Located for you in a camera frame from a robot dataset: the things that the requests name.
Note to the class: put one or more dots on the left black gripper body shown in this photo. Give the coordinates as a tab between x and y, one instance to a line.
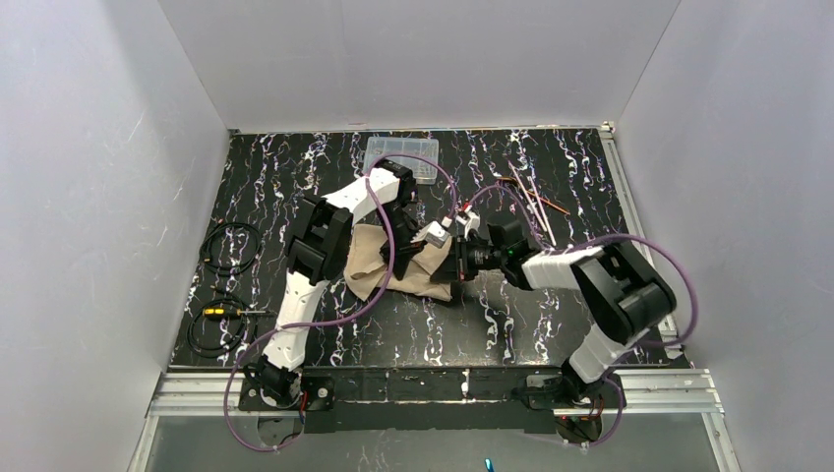
404	246

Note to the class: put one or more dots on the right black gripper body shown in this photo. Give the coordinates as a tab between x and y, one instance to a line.
458	262

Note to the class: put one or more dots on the beige cloth napkin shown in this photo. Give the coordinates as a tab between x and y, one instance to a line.
365	268

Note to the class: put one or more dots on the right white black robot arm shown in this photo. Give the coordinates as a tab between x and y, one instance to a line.
623	291

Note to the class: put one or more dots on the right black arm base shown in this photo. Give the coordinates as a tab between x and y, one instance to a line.
556	391

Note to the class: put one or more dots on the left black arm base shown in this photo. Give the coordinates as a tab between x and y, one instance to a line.
265	389

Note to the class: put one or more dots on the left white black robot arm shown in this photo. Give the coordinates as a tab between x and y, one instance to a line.
318	247

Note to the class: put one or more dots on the clear plastic screw box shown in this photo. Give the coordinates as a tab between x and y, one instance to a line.
418	155

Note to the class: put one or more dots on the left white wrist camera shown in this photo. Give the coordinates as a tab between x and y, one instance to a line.
435	234

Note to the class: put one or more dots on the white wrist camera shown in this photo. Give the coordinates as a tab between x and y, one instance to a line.
468	220
435	234

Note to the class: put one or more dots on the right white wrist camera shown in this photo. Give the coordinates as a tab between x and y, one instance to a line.
468	220

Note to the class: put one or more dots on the aluminium frame rail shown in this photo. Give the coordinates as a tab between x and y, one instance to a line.
645	391

